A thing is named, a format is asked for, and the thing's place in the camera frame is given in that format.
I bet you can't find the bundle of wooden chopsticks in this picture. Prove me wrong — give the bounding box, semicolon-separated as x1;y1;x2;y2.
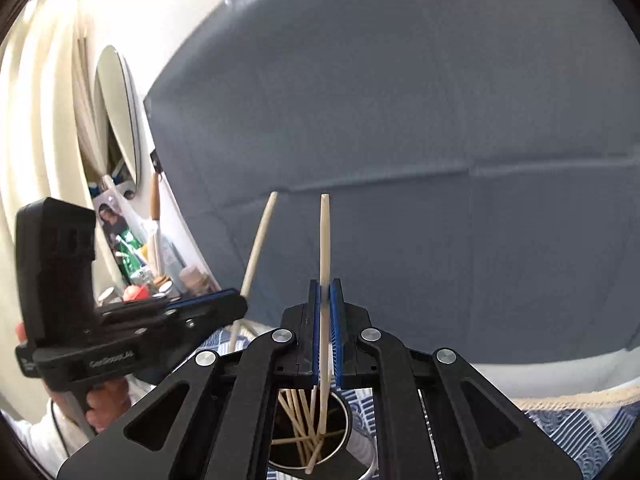
272;387;347;467

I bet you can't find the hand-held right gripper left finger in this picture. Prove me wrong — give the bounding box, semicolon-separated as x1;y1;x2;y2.
56;280;321;480

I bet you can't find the black steel tumbler cup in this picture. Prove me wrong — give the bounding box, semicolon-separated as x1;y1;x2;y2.
267;387;381;480

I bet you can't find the person's left hand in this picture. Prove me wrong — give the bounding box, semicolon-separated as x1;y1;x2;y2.
49;376;132;435

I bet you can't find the blue patterned tablecloth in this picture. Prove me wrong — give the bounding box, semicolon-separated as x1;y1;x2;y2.
165;327;635;480

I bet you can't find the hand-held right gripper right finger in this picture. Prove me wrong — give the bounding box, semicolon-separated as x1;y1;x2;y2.
329;278;583;480

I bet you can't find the grey backdrop cloth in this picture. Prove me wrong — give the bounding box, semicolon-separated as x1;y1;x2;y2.
144;0;640;366

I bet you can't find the person's left forearm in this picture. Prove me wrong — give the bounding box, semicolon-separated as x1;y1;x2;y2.
4;402;96;467

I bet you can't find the wooden handled brush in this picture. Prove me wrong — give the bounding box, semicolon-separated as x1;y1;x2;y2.
149;149;164;277

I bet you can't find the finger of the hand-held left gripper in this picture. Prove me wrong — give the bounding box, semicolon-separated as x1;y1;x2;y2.
165;288;249;343

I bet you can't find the oval wall mirror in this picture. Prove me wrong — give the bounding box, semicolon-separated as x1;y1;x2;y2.
94;45;142;196

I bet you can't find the small photo print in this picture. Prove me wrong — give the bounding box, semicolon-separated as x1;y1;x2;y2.
97;195;132;242

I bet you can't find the tapered wooden chopstick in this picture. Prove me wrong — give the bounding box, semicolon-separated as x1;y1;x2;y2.
305;193;332;476
229;191;279;353

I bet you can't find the brown jar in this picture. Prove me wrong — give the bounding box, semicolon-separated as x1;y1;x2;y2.
180;266;221;297

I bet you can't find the cream curtain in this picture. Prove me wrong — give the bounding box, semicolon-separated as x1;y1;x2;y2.
0;0;103;411

